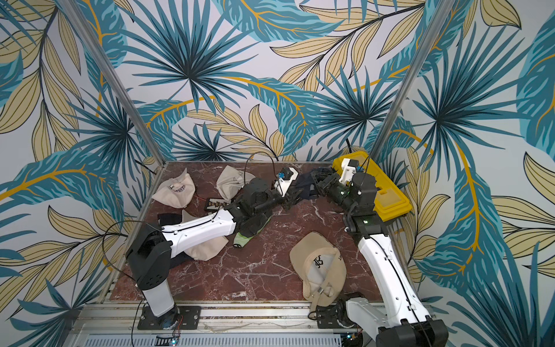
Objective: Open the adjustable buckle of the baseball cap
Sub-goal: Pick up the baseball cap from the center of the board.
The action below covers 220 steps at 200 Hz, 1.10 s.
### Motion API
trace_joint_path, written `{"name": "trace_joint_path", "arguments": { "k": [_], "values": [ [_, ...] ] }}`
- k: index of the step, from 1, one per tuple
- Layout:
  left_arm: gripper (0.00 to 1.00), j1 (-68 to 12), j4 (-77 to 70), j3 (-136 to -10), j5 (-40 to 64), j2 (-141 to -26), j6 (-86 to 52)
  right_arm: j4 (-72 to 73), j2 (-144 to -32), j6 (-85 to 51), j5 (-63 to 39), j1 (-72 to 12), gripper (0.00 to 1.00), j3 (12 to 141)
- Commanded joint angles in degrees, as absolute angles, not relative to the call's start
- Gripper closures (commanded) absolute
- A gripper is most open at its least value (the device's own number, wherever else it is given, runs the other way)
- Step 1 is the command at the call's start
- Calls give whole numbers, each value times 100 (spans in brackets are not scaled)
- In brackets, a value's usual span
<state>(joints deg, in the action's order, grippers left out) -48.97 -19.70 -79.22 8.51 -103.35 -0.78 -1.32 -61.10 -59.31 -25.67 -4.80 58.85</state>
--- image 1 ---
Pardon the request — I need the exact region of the white perforated cap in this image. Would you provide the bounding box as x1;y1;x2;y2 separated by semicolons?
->
216;166;255;202

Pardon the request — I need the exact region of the tan khaki cap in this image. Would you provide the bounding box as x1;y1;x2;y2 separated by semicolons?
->
289;231;347;320

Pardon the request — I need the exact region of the cream Colorado cap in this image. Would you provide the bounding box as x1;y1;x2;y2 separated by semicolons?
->
177;234;228;261

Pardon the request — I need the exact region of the navy black cap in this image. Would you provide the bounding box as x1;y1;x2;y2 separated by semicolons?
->
155;212;194;267

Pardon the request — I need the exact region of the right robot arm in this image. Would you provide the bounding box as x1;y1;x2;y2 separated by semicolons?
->
312;171;449;346

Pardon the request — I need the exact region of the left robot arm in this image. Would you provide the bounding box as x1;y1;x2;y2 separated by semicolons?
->
126;171;298;329

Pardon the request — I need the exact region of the green black cap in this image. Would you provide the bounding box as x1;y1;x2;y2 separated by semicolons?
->
233;214;272;248

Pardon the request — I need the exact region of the yellow black toolbox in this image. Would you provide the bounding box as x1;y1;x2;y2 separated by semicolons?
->
332;150;413;222

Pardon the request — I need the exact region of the black charger board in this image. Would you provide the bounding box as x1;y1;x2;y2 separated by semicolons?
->
204;198;228;212

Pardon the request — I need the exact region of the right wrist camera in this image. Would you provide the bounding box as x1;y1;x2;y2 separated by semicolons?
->
339;158;359;187

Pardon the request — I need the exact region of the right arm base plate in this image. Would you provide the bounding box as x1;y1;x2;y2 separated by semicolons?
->
308;304;360;329

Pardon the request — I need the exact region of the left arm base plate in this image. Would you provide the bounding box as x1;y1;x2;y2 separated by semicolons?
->
137;306;201;331

